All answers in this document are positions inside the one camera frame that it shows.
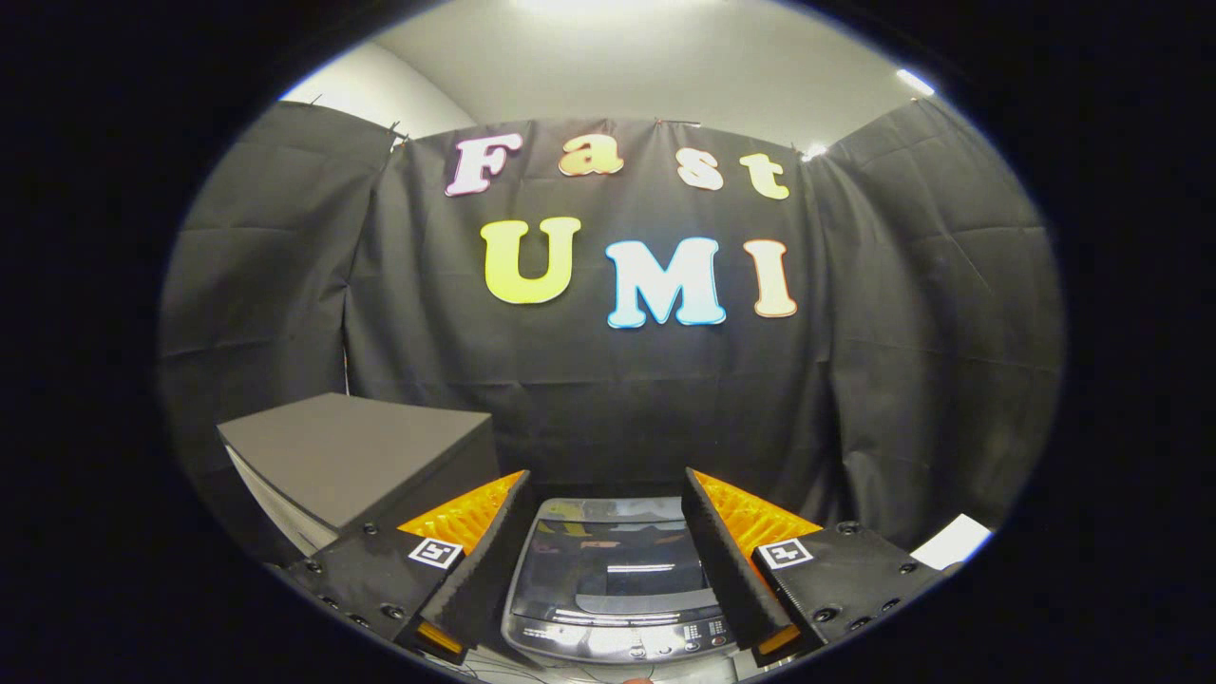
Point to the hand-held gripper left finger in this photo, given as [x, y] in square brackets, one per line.
[489, 560]

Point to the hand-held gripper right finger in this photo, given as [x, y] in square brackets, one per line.
[724, 560]

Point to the grey top-load washing machine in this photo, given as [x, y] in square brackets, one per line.
[608, 641]

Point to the grey cabinet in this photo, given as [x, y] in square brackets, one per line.
[351, 446]

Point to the black backdrop cloth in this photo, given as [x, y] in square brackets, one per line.
[589, 399]

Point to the white flat board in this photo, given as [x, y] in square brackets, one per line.
[953, 541]

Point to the large ceiling light panel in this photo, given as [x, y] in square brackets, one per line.
[608, 5]

